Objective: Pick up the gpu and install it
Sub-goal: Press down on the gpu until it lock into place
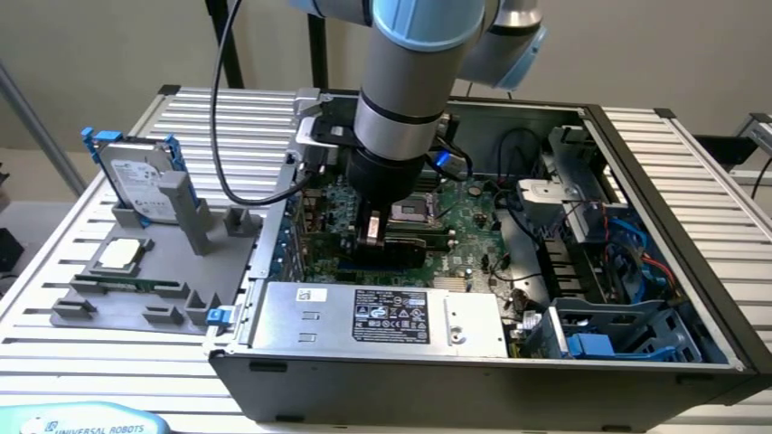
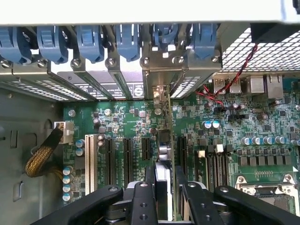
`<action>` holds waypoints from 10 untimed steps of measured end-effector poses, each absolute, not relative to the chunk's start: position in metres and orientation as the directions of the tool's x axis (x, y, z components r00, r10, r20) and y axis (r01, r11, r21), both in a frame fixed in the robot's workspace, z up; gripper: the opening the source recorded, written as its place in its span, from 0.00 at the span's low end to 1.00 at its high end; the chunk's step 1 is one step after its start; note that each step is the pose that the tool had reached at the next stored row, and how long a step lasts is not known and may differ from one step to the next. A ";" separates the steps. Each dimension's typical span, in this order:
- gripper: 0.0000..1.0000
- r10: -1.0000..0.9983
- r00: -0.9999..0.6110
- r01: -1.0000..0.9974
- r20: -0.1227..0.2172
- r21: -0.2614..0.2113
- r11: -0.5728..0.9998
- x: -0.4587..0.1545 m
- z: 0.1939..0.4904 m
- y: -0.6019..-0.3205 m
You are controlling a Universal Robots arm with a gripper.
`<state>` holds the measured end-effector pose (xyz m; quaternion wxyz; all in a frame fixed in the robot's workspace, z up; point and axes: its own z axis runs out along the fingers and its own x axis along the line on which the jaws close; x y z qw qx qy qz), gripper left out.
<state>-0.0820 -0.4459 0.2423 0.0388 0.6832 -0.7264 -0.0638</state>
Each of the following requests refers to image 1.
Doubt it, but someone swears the blue case latch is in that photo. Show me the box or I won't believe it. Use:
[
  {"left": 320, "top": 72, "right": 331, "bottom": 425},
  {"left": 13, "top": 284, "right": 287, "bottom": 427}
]
[{"left": 204, "top": 306, "right": 235, "bottom": 330}]

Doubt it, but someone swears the red wire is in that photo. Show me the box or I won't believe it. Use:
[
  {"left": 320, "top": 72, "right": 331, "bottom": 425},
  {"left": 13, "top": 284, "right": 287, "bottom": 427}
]
[{"left": 640, "top": 253, "right": 677, "bottom": 309}]

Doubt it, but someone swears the silver power supply unit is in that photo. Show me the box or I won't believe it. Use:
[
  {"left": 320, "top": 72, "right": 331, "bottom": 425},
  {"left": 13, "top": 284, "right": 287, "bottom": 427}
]
[{"left": 248, "top": 281, "right": 513, "bottom": 359}]

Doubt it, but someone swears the blue wire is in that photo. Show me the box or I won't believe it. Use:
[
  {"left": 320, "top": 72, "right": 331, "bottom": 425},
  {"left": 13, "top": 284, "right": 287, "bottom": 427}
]
[{"left": 604, "top": 215, "right": 652, "bottom": 305}]

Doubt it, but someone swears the black box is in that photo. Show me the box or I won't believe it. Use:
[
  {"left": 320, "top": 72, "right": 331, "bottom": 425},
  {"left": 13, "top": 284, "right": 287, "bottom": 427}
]
[{"left": 0, "top": 227, "right": 27, "bottom": 273}]

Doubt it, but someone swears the blue disk caddy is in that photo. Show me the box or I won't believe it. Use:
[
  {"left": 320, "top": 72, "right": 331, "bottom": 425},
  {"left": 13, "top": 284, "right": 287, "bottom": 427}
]
[{"left": 523, "top": 296, "right": 708, "bottom": 363}]

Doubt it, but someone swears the black camera cable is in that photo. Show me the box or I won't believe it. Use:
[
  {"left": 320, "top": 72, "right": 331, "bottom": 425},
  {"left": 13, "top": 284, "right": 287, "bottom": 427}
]
[{"left": 209, "top": 0, "right": 303, "bottom": 205}]

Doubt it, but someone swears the grey metal pole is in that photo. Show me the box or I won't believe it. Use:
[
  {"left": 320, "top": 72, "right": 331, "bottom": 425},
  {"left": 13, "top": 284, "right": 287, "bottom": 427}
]
[{"left": 0, "top": 57, "right": 87, "bottom": 196}]

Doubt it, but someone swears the grey metal disk bay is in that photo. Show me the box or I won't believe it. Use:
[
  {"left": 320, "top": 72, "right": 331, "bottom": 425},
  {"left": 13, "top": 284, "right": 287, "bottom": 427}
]
[{"left": 516, "top": 125, "right": 629, "bottom": 243}]

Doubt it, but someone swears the grey parts rack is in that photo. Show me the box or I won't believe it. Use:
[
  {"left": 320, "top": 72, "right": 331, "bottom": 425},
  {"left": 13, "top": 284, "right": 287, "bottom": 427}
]
[{"left": 48, "top": 170, "right": 267, "bottom": 336}]

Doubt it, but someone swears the CPU socket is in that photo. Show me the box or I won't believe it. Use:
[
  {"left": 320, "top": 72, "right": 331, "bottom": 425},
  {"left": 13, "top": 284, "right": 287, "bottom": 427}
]
[{"left": 388, "top": 192, "right": 443, "bottom": 223}]

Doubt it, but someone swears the green motherboard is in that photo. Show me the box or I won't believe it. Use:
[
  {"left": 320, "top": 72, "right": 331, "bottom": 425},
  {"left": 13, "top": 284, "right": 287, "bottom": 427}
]
[{"left": 288, "top": 174, "right": 513, "bottom": 291}]

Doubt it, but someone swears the green RAM stick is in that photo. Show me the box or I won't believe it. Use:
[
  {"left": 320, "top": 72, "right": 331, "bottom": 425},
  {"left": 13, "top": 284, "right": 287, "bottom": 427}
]
[{"left": 73, "top": 275, "right": 183, "bottom": 294}]

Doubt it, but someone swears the blue USB plug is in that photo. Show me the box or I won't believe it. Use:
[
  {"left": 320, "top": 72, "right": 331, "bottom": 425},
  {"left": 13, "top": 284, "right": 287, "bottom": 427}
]
[{"left": 432, "top": 151, "right": 473, "bottom": 181}]

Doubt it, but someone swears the silver hard disk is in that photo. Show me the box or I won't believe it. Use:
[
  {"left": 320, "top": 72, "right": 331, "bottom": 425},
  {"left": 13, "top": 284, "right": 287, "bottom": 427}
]
[{"left": 95, "top": 139, "right": 181, "bottom": 225}]

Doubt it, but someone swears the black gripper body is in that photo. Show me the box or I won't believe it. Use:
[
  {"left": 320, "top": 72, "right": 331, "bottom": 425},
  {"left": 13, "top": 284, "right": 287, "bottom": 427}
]
[{"left": 347, "top": 146, "right": 427, "bottom": 214}]

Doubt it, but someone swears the silver CPU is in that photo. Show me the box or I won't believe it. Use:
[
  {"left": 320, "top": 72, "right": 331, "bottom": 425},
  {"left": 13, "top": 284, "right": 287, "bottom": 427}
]
[{"left": 97, "top": 238, "right": 151, "bottom": 269}]

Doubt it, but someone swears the black wire loop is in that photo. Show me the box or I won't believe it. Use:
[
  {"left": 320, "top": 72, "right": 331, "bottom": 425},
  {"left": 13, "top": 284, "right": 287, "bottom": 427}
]
[{"left": 496, "top": 127, "right": 548, "bottom": 181}]

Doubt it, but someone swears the blue disk bracket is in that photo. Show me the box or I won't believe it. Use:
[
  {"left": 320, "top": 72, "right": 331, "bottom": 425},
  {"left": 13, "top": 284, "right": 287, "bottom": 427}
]
[{"left": 80, "top": 127, "right": 201, "bottom": 228}]

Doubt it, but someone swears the black open PC case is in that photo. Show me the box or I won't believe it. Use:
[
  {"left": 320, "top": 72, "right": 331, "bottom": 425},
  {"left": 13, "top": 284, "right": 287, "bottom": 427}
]
[{"left": 201, "top": 88, "right": 759, "bottom": 424}]

